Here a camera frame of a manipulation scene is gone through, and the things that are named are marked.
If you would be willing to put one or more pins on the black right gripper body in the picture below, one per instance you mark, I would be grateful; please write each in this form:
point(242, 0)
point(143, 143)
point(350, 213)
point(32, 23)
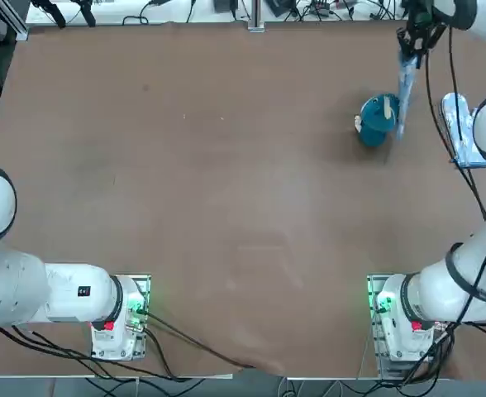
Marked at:
point(422, 14)

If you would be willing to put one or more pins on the blue cloud-print oven mitt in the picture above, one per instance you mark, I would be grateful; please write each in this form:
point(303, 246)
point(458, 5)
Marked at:
point(406, 82)
point(466, 124)

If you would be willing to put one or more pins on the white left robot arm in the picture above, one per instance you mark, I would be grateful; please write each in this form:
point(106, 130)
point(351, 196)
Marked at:
point(73, 297)

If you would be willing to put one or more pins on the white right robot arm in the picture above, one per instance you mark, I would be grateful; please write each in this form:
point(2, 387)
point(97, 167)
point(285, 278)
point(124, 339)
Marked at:
point(437, 289)

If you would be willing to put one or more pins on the small blue plush doll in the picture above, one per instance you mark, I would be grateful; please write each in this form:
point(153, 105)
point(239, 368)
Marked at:
point(373, 124)

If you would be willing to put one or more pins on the black hub with red lights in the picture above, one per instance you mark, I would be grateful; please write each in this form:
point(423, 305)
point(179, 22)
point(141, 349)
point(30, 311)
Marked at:
point(322, 5)

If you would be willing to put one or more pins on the black tripod leg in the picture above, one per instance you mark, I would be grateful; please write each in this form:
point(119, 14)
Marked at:
point(53, 12)
point(87, 12)

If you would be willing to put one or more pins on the white table clamp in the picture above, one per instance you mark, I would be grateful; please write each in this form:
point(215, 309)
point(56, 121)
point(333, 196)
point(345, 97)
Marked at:
point(255, 28)

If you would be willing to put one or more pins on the silver aluminium rail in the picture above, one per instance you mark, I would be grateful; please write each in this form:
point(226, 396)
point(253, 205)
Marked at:
point(13, 25)

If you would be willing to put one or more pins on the grey camera pole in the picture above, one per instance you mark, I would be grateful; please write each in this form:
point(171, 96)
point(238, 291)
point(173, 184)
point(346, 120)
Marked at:
point(255, 10)

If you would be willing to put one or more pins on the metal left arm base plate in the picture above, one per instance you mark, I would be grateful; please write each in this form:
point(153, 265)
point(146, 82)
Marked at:
point(146, 281)

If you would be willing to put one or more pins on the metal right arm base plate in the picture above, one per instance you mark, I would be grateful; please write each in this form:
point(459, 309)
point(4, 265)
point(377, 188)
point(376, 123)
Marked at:
point(374, 355)

